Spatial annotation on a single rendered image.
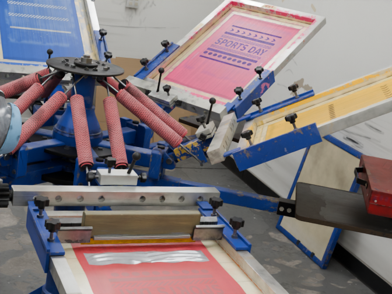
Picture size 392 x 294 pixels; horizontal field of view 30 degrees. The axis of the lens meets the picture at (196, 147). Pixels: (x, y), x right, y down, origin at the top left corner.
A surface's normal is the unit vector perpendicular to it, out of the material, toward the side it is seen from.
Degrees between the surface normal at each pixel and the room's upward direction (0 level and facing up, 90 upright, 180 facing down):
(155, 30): 90
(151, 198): 90
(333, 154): 81
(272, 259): 0
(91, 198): 90
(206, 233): 90
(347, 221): 0
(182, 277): 0
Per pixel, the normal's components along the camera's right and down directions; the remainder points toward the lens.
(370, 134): -0.92, -0.03
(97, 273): 0.15, -0.95
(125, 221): 0.36, 0.32
